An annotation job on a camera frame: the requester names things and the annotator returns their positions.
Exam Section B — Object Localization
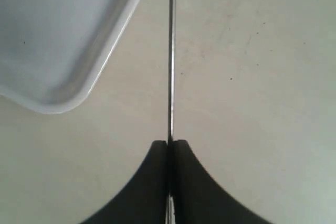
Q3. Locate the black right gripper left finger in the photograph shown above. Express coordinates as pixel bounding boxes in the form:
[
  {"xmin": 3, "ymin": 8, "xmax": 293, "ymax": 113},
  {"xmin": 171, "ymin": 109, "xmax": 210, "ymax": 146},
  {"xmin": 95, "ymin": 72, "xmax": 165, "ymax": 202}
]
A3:
[{"xmin": 83, "ymin": 141, "xmax": 168, "ymax": 223}]

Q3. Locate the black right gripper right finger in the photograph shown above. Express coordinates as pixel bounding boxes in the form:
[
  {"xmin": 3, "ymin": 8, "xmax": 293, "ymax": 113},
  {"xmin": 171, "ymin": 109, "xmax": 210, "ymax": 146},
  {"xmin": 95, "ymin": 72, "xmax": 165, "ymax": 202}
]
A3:
[{"xmin": 173, "ymin": 140, "xmax": 268, "ymax": 223}]

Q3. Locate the thin metal skewer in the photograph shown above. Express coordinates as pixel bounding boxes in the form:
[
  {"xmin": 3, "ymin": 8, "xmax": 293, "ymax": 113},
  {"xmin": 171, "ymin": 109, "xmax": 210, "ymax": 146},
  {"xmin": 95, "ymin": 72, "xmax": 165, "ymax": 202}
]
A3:
[{"xmin": 166, "ymin": 0, "xmax": 176, "ymax": 223}]

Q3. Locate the white rectangular plastic tray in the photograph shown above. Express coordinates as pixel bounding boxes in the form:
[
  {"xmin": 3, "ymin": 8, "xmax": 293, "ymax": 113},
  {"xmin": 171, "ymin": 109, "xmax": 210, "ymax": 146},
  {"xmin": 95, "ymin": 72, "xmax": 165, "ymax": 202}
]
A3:
[{"xmin": 1, "ymin": 0, "xmax": 140, "ymax": 114}]

